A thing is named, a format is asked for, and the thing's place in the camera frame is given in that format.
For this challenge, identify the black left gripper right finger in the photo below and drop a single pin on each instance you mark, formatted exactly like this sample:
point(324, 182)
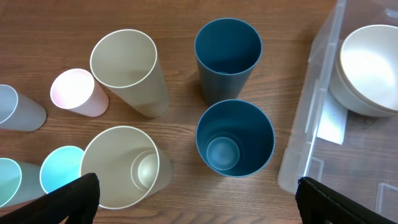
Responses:
point(319, 204)

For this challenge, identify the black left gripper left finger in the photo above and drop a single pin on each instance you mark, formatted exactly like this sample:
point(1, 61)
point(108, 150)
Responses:
point(76, 202)

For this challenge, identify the light blue small cup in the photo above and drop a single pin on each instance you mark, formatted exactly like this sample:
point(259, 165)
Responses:
point(60, 167)

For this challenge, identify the mint green small cup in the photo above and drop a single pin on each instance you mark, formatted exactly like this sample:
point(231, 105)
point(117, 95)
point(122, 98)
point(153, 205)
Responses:
point(19, 182)

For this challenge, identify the cream tall cup front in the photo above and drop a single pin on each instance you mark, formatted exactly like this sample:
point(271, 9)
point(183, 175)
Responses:
point(129, 166)

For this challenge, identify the cream tall cup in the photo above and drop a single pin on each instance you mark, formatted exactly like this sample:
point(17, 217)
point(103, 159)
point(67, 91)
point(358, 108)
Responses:
point(129, 166)
point(127, 63)

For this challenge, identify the clear plastic storage bin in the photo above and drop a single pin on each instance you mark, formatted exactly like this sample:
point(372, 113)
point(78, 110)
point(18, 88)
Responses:
point(364, 167)

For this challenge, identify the grey small cup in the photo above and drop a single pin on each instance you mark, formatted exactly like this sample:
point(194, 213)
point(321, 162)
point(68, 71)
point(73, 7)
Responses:
point(19, 112)

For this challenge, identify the small cream bowl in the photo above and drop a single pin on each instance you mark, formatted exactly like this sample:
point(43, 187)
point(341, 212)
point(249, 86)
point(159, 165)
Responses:
point(368, 62)

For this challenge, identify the large cream bowl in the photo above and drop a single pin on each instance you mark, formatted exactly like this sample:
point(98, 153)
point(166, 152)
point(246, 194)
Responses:
point(343, 94)

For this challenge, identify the white label in bin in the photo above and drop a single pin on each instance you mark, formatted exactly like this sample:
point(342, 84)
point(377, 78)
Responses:
point(333, 120)

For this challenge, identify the blue tall cup front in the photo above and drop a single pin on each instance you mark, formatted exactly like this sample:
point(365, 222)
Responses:
point(235, 138)

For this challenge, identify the blue tall cup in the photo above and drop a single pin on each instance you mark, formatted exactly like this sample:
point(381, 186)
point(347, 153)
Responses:
point(227, 50)
point(235, 138)

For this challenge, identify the blue tall cup rear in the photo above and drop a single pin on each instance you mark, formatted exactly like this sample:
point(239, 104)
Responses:
point(227, 50)

